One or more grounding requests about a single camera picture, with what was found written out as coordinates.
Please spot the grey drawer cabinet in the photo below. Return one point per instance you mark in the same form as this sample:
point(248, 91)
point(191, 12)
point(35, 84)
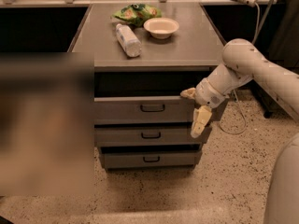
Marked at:
point(164, 68)

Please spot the white paper bowl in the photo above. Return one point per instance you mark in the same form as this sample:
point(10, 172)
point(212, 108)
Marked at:
point(161, 28)

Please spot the grey bottom drawer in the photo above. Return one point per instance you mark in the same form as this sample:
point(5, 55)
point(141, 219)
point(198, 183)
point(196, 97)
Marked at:
point(145, 160)

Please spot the grey top drawer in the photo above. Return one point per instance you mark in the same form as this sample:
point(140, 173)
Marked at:
point(142, 110)

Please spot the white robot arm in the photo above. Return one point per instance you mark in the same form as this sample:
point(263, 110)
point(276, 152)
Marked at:
point(242, 63)

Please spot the clear plastic water bottle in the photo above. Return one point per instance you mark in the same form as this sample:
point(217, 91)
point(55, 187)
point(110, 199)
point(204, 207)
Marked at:
point(128, 40)

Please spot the grey middle drawer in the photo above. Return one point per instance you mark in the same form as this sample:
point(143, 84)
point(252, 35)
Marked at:
point(148, 136)

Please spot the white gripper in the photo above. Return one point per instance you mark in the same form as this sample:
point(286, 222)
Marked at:
point(207, 94)

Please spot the green chip bag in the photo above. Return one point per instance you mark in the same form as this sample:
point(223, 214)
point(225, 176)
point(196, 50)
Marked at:
point(137, 14)

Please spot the grey drawer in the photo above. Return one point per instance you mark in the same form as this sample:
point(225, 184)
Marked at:
point(142, 110)
point(148, 136)
point(145, 160)

